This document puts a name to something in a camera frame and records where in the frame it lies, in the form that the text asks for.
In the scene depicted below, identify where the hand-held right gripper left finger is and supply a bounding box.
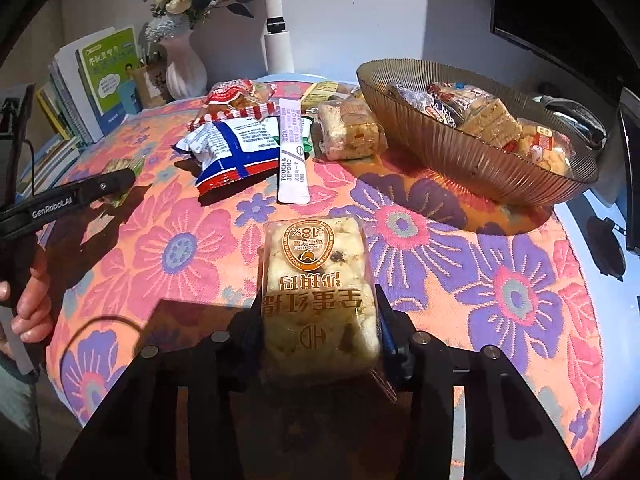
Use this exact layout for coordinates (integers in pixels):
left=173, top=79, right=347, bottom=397
left=57, top=305, right=266, bottom=480

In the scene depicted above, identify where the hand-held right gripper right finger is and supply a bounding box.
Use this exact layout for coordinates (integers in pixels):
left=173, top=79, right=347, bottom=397
left=372, top=284, right=586, bottom=480

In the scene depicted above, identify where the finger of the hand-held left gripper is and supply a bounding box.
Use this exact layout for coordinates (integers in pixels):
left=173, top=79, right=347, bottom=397
left=75, top=169, right=137, bottom=207

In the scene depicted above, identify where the green checked snack packet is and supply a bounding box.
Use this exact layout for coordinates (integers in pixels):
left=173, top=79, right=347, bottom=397
left=102, top=156, right=147, bottom=207

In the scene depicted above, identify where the egg cake packet orange label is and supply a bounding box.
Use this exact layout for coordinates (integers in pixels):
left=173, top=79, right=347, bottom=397
left=317, top=100, right=388, bottom=161
left=262, top=215, right=383, bottom=386

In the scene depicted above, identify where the blue white red snack bag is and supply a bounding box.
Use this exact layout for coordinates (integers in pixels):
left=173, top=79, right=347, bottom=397
left=172, top=116, right=281, bottom=195

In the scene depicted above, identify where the amber ribbed glass bowl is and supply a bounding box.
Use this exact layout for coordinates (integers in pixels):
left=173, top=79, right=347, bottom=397
left=356, top=59, right=601, bottom=207

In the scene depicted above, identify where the purple white chips bag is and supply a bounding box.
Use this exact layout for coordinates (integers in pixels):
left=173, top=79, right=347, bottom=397
left=390, top=82, right=458, bottom=126

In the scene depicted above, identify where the person's left hand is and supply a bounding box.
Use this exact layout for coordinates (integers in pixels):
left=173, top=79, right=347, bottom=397
left=9, top=267, right=55, bottom=357

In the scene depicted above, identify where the stack of flat books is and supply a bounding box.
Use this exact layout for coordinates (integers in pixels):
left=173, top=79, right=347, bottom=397
left=15, top=135, right=81, bottom=196

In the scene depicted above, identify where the row of upright books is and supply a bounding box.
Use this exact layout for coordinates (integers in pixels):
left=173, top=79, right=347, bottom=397
left=35, top=27, right=141, bottom=143

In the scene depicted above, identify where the floral tablecloth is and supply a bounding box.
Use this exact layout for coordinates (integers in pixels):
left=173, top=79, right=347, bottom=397
left=45, top=77, right=603, bottom=466

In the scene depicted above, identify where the wooden pen holder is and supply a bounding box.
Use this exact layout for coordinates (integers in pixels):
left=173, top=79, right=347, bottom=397
left=131, top=62, right=171, bottom=108

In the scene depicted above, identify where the green cover book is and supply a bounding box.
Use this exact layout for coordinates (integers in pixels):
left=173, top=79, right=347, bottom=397
left=76, top=27, right=141, bottom=116

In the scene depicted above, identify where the white ribbed vase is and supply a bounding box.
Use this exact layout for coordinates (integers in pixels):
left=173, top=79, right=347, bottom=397
left=162, top=27, right=208, bottom=101

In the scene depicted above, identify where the red white striped snack packet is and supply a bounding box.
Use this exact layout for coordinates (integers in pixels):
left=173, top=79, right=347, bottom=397
left=202, top=79, right=278, bottom=123

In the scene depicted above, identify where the white sachet stick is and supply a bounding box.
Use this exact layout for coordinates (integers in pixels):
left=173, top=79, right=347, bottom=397
left=276, top=98, right=312, bottom=206

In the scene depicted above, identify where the green packet white print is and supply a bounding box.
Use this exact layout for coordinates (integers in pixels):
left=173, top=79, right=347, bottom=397
left=260, top=115, right=315, bottom=153

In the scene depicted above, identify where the white desk lamp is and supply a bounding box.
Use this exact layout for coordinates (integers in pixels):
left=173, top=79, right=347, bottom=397
left=250, top=0, right=321, bottom=86

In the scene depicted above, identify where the yellow snack packet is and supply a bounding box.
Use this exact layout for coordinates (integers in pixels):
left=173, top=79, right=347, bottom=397
left=300, top=81, right=353, bottom=111

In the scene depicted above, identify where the brown brittle cake packet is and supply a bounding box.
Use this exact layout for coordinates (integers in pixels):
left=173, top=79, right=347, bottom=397
left=460, top=99, right=523, bottom=148

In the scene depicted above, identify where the red label rice cracker packet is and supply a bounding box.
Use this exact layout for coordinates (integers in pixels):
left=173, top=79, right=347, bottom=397
left=515, top=117, right=573, bottom=171

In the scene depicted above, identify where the cartoon print breadstick packet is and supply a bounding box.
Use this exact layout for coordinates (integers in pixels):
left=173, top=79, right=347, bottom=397
left=427, top=82, right=501, bottom=116

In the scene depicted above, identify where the grey plastic bag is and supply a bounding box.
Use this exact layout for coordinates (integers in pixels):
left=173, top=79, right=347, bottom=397
left=532, top=94, right=608, bottom=151

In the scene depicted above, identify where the black flat device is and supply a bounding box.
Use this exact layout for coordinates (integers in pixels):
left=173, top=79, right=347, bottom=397
left=618, top=85, right=640, bottom=256

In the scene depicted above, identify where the black cable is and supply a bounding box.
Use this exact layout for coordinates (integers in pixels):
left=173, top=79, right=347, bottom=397
left=22, top=140, right=38, bottom=196

